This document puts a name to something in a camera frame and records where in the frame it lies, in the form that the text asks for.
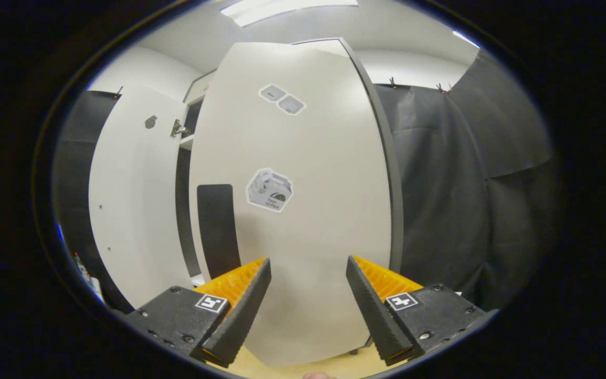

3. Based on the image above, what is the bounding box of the grey cabinet door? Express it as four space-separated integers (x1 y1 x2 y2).
88 87 194 308
188 38 403 367

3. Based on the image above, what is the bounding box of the black right door handle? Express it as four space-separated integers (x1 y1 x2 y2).
197 184 241 280

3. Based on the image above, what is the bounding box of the ceiling light panel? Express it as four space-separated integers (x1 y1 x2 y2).
451 31 480 49
219 0 359 28

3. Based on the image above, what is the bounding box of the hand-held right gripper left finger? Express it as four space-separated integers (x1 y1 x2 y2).
124 257 272 369

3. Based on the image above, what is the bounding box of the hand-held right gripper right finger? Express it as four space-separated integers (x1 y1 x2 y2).
346 255 488 367

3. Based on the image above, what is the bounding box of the black backdrop cloth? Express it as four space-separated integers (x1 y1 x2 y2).
374 50 553 311

